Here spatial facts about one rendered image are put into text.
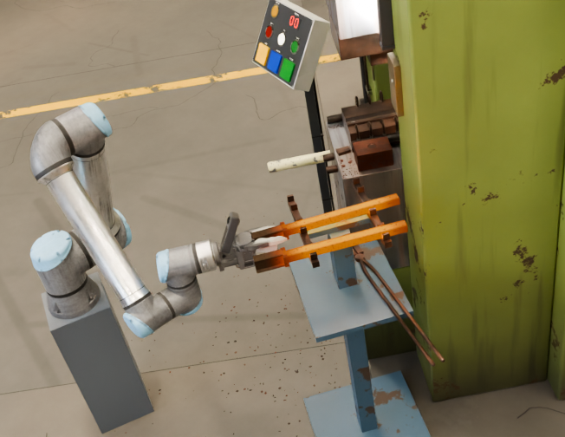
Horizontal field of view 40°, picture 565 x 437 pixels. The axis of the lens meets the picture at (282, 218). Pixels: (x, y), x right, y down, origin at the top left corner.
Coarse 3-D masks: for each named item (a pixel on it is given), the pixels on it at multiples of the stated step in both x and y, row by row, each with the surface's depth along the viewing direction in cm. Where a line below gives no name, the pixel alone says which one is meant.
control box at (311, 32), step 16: (272, 0) 312; (272, 16) 312; (288, 16) 303; (304, 16) 295; (272, 32) 312; (288, 32) 303; (304, 32) 294; (320, 32) 294; (256, 48) 322; (272, 48) 312; (288, 48) 303; (304, 48) 294; (320, 48) 297; (304, 64) 297; (304, 80) 301
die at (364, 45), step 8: (336, 32) 242; (336, 40) 247; (344, 40) 242; (352, 40) 242; (360, 40) 242; (368, 40) 242; (376, 40) 243; (336, 48) 252; (344, 48) 243; (352, 48) 243; (360, 48) 244; (368, 48) 244; (376, 48) 244; (344, 56) 245; (352, 56) 245; (360, 56) 246
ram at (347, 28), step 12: (336, 0) 228; (348, 0) 228; (360, 0) 229; (372, 0) 229; (336, 12) 231; (348, 12) 231; (360, 12) 231; (372, 12) 232; (336, 24) 237; (348, 24) 233; (360, 24) 234; (372, 24) 234; (348, 36) 236
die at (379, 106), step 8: (360, 104) 279; (368, 104) 278; (376, 104) 277; (384, 104) 275; (392, 104) 274; (344, 112) 275; (352, 112) 274; (360, 112) 273; (368, 112) 272; (376, 112) 269; (344, 120) 274; (368, 120) 266; (376, 120) 266; (384, 120) 266; (392, 120) 265; (352, 128) 265; (360, 128) 264; (368, 128) 264; (376, 128) 263; (392, 128) 263; (352, 136) 264; (360, 136) 264; (368, 136) 264; (392, 144) 267
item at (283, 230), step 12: (360, 204) 225; (372, 204) 224; (384, 204) 224; (396, 204) 225; (324, 216) 224; (336, 216) 223; (348, 216) 224; (276, 228) 222; (288, 228) 222; (312, 228) 223
